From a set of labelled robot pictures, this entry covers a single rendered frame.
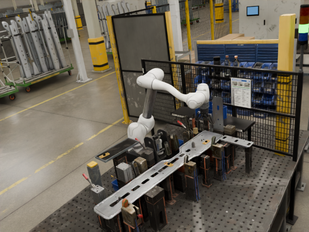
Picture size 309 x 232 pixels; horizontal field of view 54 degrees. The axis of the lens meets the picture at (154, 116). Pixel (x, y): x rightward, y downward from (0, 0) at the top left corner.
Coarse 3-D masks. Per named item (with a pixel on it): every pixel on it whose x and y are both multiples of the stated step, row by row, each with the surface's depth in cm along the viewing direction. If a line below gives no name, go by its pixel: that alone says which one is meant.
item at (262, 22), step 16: (240, 0) 841; (256, 0) 818; (272, 0) 796; (288, 0) 775; (240, 16) 858; (256, 16) 834; (272, 16) 811; (240, 32) 875; (256, 32) 851; (272, 32) 827
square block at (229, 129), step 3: (225, 126) 284; (228, 126) 283; (231, 126) 282; (234, 126) 282; (225, 129) 282; (228, 129) 280; (231, 129) 278; (234, 129) 282; (225, 132) 283; (228, 132) 281; (231, 132) 279; (234, 132) 283; (228, 135) 283; (231, 135) 281; (234, 135) 285; (234, 147) 289; (234, 150) 290; (234, 153) 292; (234, 156) 293; (234, 159) 293
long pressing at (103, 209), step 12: (204, 132) 291; (192, 156) 254; (156, 168) 243; (168, 168) 241; (132, 180) 231; (156, 180) 228; (120, 192) 220; (132, 192) 218; (144, 192) 217; (108, 204) 209; (120, 204) 207; (108, 216) 198
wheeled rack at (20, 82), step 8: (8, 32) 806; (32, 32) 899; (64, 48) 985; (16, 56) 832; (0, 64) 891; (40, 72) 953; (48, 72) 964; (56, 72) 956; (16, 80) 921; (24, 80) 861; (32, 80) 890; (40, 80) 903
